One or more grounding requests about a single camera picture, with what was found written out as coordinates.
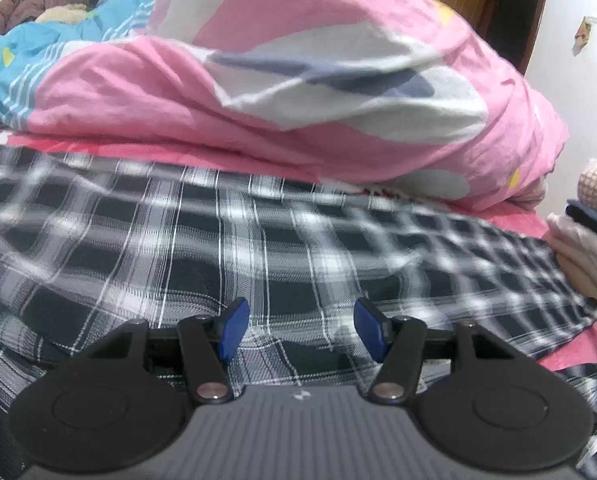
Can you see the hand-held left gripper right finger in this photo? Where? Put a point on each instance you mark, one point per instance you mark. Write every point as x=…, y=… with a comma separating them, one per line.
x=371, y=330

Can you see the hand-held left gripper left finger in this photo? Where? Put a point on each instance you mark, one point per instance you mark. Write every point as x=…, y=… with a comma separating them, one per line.
x=232, y=330

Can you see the black white plaid shirt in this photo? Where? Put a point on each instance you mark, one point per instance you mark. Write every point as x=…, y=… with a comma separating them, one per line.
x=178, y=240

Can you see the pink floral bed sheet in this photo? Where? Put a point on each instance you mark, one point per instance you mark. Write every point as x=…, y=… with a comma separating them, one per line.
x=523, y=220

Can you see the cream folded garment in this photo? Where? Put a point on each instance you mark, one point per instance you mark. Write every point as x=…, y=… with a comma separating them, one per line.
x=578, y=255

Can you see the pink and blue patterned quilt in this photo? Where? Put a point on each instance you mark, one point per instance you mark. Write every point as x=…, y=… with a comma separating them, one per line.
x=328, y=110

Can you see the dark navy folded garment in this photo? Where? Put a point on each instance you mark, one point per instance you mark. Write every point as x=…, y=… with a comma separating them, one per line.
x=593, y=215

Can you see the brown wooden door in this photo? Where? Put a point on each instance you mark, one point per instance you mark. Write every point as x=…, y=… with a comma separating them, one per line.
x=508, y=15

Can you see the beige plush cloth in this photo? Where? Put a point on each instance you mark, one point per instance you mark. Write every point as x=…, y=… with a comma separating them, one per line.
x=61, y=14

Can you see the brown jacket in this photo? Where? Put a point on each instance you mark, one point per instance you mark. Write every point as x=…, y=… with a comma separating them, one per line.
x=28, y=5

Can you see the small wall hanging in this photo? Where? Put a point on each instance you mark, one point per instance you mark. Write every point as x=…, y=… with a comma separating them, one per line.
x=582, y=35

